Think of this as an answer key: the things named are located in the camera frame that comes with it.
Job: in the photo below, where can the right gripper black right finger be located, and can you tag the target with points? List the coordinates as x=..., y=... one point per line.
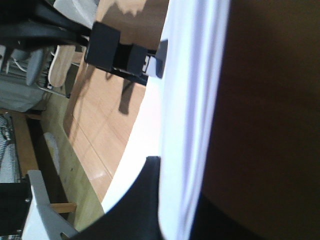
x=210, y=223

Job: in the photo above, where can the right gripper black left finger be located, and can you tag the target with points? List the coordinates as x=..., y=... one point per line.
x=135, y=215

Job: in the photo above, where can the white paper stack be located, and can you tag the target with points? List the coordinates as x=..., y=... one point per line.
x=175, y=116

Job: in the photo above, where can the black stapler orange label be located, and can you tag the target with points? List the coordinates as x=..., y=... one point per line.
x=129, y=61

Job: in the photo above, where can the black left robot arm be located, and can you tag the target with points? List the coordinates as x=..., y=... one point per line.
x=35, y=24

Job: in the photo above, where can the white chair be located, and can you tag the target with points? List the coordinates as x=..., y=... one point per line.
x=42, y=221

